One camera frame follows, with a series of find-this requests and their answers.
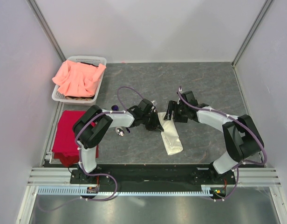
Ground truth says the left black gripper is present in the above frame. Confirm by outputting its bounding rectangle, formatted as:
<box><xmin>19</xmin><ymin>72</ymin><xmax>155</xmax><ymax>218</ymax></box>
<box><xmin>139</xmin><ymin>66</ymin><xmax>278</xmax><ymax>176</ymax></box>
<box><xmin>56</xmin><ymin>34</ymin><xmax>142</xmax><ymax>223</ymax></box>
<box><xmin>142</xmin><ymin>111</ymin><xmax>164</xmax><ymax>133</ymax></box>

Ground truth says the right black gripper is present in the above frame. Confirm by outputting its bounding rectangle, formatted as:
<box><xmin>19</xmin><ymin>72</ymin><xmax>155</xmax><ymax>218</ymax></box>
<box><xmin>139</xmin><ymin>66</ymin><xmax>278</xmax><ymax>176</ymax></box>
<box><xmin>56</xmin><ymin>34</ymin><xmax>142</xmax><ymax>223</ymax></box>
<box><xmin>163</xmin><ymin>100</ymin><xmax>188</xmax><ymax>123</ymax></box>

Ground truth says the white cloth napkin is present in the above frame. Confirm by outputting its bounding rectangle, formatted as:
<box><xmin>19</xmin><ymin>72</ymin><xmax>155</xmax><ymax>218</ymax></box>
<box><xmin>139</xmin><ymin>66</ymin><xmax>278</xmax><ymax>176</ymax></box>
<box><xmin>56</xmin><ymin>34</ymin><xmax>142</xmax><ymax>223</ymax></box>
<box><xmin>158</xmin><ymin>112</ymin><xmax>183</xmax><ymax>156</ymax></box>

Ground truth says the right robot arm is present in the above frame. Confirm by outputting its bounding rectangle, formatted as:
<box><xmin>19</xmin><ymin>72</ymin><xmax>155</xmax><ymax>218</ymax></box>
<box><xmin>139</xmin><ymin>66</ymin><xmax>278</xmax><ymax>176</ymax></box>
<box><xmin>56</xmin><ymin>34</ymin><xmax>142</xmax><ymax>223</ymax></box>
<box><xmin>164</xmin><ymin>91</ymin><xmax>264</xmax><ymax>184</ymax></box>

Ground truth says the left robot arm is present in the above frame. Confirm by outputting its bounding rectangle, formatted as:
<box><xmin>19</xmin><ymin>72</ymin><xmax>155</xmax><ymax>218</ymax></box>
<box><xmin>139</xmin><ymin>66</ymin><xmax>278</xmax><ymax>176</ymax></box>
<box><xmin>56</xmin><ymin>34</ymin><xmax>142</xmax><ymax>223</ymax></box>
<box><xmin>73</xmin><ymin>99</ymin><xmax>164</xmax><ymax>183</ymax></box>

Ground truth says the white plastic basket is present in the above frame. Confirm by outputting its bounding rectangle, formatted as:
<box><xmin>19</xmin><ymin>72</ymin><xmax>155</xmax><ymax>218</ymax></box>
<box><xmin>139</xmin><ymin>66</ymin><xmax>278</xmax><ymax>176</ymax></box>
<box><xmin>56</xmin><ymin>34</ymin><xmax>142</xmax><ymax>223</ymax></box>
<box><xmin>52</xmin><ymin>56</ymin><xmax>107</xmax><ymax>106</ymax></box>

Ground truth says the salmon pink cloth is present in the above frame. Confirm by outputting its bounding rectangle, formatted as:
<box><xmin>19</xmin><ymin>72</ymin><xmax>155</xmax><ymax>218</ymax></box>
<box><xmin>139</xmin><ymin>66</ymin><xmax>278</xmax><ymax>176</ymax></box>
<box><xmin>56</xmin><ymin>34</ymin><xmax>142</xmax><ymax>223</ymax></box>
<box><xmin>52</xmin><ymin>60</ymin><xmax>106</xmax><ymax>98</ymax></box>

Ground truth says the red folded cloth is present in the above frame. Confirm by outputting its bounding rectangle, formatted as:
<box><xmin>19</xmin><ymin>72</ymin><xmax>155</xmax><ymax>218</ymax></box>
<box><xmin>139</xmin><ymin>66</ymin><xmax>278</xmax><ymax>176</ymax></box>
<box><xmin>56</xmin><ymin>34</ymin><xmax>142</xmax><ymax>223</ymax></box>
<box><xmin>52</xmin><ymin>111</ymin><xmax>85</xmax><ymax>168</ymax></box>

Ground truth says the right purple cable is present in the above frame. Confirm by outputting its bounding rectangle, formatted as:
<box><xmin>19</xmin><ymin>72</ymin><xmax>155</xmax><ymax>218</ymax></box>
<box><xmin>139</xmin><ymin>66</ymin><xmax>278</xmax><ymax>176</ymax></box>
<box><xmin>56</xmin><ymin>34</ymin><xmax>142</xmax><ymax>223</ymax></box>
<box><xmin>177</xmin><ymin>86</ymin><xmax>268</xmax><ymax>168</ymax></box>

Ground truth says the purple cable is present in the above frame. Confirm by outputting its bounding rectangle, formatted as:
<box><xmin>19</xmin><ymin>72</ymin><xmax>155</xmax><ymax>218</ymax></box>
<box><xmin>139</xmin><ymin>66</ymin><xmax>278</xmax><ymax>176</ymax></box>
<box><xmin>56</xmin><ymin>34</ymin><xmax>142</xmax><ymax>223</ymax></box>
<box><xmin>177</xmin><ymin>86</ymin><xmax>268</xmax><ymax>168</ymax></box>
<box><xmin>75</xmin><ymin>86</ymin><xmax>145</xmax><ymax>175</ymax></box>

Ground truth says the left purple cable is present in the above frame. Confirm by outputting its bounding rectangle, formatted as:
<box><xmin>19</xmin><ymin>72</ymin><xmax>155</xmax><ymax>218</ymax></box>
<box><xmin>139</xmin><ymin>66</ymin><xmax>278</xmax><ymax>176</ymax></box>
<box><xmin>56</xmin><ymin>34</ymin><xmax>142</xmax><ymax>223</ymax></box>
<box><xmin>75</xmin><ymin>86</ymin><xmax>145</xmax><ymax>175</ymax></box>

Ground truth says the green handled metal spoon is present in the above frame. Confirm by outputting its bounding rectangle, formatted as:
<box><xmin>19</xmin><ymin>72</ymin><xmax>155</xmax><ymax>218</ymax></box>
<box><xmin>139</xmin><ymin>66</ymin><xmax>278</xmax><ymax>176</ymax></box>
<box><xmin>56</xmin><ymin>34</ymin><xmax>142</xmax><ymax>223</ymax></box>
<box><xmin>115</xmin><ymin>127</ymin><xmax>124</xmax><ymax>136</ymax></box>

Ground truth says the purple handled spoon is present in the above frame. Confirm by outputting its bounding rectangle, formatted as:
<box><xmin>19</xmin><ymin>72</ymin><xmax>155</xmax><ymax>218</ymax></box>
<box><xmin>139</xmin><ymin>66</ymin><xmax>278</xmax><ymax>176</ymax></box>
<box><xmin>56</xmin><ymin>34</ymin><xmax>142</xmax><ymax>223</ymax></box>
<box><xmin>111</xmin><ymin>105</ymin><xmax>130</xmax><ymax>133</ymax></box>

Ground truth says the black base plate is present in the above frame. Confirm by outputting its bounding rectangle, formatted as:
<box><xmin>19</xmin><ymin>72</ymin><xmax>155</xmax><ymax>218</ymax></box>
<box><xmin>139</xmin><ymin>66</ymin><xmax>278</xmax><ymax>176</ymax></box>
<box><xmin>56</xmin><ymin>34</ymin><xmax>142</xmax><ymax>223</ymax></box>
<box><xmin>70</xmin><ymin>164</ymin><xmax>236</xmax><ymax>187</ymax></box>

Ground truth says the slotted cable duct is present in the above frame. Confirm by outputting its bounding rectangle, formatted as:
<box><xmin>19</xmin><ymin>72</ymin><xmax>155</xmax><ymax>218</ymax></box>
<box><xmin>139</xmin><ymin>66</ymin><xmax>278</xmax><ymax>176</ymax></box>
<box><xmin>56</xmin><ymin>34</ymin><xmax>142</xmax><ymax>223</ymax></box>
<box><xmin>37</xmin><ymin>186</ymin><xmax>214</xmax><ymax>197</ymax></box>

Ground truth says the right aluminium frame post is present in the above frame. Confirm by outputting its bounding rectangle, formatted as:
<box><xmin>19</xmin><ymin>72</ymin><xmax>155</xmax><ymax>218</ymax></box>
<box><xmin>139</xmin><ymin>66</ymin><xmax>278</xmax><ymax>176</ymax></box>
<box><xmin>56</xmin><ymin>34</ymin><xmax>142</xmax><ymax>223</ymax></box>
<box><xmin>231</xmin><ymin>0</ymin><xmax>274</xmax><ymax>69</ymax></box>

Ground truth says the aluminium frame post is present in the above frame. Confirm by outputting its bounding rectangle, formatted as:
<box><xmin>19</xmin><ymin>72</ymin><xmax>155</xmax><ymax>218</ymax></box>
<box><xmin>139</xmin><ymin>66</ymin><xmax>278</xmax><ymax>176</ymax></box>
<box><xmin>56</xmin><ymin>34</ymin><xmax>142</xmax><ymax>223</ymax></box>
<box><xmin>231</xmin><ymin>0</ymin><xmax>274</xmax><ymax>69</ymax></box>
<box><xmin>27</xmin><ymin>0</ymin><xmax>66</xmax><ymax>62</ymax></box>

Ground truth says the left aluminium frame post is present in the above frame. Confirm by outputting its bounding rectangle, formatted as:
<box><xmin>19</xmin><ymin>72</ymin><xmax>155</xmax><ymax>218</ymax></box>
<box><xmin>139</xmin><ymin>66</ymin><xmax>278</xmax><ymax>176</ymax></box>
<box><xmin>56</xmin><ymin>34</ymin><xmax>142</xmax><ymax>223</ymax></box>
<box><xmin>27</xmin><ymin>0</ymin><xmax>66</xmax><ymax>62</ymax></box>

